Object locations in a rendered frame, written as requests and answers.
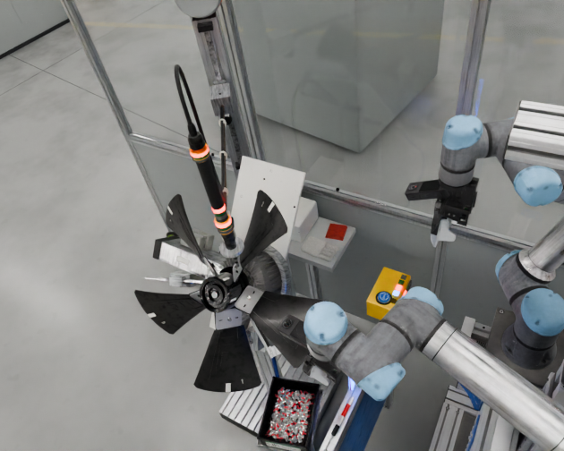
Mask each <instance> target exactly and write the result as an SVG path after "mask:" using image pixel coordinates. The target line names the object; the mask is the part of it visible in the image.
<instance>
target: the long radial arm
mask: <svg viewBox="0 0 564 451"><path fill-rule="evenodd" d="M180 242H181V238H178V239H174V240H169V241H164V242H162V244H161V251H160V256H159V260H162V261H164V262H166V263H168V264H170V265H173V266H175V267H178V268H180V269H183V270H185V271H188V272H190V273H193V274H194V275H196V276H199V277H202V278H205V279H206V278H207V277H211V276H213V275H212V274H211V272H210V271H208V270H207V266H206V264H204V263H201V261H200V259H199V258H198V256H197V254H196V253H195V252H194V251H193V250H192V249H191V248H189V247H186V246H184V245H182V244H181V243H180ZM202 254H203V256H206V257H207V259H208V260H209V262H210V264H211V263H214V264H215V267H214V269H215V270H216V273H217V274H218V273H219V271H221V269H220V268H223V267H222V265H225V264H224V262H223V261H225V260H226V257H224V256H223V255H222V254H221V253H219V252H217V251H213V250H211V251H202Z"/></svg>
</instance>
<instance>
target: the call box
mask: <svg viewBox="0 0 564 451"><path fill-rule="evenodd" d="M402 274H403V275H406V276H407V278H406V280H404V281H405V282H404V284H403V285H401V286H402V288H401V290H400V291H399V295H398V296H395V295H393V293H394V291H395V290H396V286H397V285H398V281H399V279H401V276H402ZM401 280H403V279H401ZM410 280H411V276H409V275H407V274H404V273H401V272H398V271H396V270H393V269H390V268H385V267H384V268H383V270H382V271H381V273H380V276H379V278H378V280H377V281H376V283H375V285H374V287H373V288H372V291H371V293H370V295H369V297H368V299H367V301H366V304H367V315H369V316H371V317H374V318H376V319H382V318H383V317H384V316H385V315H386V314H387V313H388V312H389V310H390V309H391V308H392V307H393V306H394V305H395V304H393V303H391V302H390V301H391V299H392V298H394V299H397V300H398V299H400V298H402V297H403V294H404V292H405V290H406V288H407V286H408V284H409V281H410ZM396 291H398V290H396ZM381 292H386V293H388V294H389V295H390V300H389V302H386V303H382V302H380V301H379V300H378V295H379V293H381Z"/></svg>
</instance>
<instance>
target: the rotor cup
mask: <svg viewBox="0 0 564 451"><path fill-rule="evenodd" d="M226 277H229V279H227V280H223V279H224V278H226ZM248 285H250V286H252V287H253V282H252V279H251V277H250V275H249V274H248V273H247V272H246V271H245V270H243V272H242V274H241V275H240V276H239V278H238V280H237V282H236V283H235V282H234V277H233V266H230V267H227V268H223V269H222V270H221V271H220V272H219V273H218V274H216V275H214V276H211V277H207V278H206V279H205V280H204V281H203V282H202V283H201V287H200V298H201V302H202V304H203V306H204V307H205V308H206V309H207V310H208V311H211V312H215V313H220V312H223V311H226V310H228V309H230V308H234V307H235V303H236V301H237V300H238V298H239V297H240V296H241V294H242V293H243V291H244V289H245V288H246V287H247V286H248ZM213 292H216V293H217V294H218V296H217V298H213V297H212V293H213ZM234 298H236V300H234V301H232V302H231V300H232V299H234Z"/></svg>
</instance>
